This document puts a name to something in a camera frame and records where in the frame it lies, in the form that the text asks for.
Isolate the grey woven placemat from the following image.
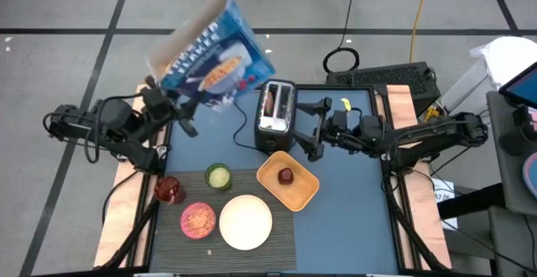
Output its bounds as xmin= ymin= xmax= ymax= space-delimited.
xmin=149 ymin=169 xmax=298 ymax=274

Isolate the black aluminium table frame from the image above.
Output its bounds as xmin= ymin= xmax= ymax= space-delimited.
xmin=99 ymin=69 xmax=452 ymax=276

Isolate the white bag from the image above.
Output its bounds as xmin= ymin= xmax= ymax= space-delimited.
xmin=469 ymin=36 xmax=537 ymax=91

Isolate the dark red apple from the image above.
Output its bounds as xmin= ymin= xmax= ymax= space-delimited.
xmin=276 ymin=166 xmax=295 ymax=186

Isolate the blue frosted flakes cereal box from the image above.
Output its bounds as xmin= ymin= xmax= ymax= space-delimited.
xmin=147 ymin=0 xmax=276 ymax=112

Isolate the green drinking glass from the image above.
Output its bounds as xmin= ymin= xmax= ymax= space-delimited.
xmin=203 ymin=162 xmax=233 ymax=192

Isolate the black two-slot toaster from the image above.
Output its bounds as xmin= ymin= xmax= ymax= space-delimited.
xmin=253 ymin=78 xmax=300 ymax=156

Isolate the dark tablet screen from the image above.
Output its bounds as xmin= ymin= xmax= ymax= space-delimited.
xmin=498 ymin=61 xmax=537 ymax=111

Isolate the yellow floor cable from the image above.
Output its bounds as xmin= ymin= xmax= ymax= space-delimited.
xmin=409 ymin=0 xmax=434 ymax=65

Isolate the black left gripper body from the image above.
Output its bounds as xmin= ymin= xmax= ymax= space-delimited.
xmin=140 ymin=84 xmax=184 ymax=123

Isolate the white paper sheet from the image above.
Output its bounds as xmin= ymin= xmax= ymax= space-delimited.
xmin=430 ymin=177 xmax=460 ymax=231

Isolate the cream round plate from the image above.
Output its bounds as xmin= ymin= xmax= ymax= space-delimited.
xmin=218 ymin=194 xmax=274 ymax=252

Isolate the brown bread slice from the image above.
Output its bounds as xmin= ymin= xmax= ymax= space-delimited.
xmin=263 ymin=91 xmax=276 ymax=117

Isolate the wooden table side board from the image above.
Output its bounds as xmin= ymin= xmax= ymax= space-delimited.
xmin=92 ymin=84 xmax=163 ymax=269
xmin=385 ymin=84 xmax=454 ymax=270

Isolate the black floor cable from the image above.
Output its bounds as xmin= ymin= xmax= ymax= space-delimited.
xmin=322 ymin=0 xmax=362 ymax=75

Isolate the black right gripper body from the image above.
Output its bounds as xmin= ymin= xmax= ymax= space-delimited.
xmin=311 ymin=97 xmax=352 ymax=161

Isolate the black toaster power cable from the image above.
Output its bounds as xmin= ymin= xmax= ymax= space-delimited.
xmin=232 ymin=100 xmax=258 ymax=152

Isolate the black computer tower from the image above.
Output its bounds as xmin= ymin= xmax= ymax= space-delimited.
xmin=326 ymin=60 xmax=442 ymax=117

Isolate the grey desk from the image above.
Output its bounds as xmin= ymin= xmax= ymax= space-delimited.
xmin=486 ymin=91 xmax=537 ymax=217

